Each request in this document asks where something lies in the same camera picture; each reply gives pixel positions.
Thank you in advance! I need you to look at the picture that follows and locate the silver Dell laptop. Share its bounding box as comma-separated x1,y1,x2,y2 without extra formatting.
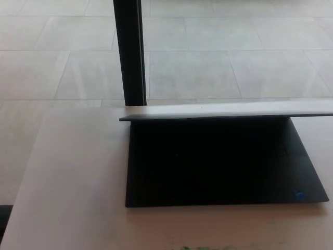
119,101,333,208

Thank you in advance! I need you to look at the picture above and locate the black vertical window frame post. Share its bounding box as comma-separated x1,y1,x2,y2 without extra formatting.
113,0,147,107

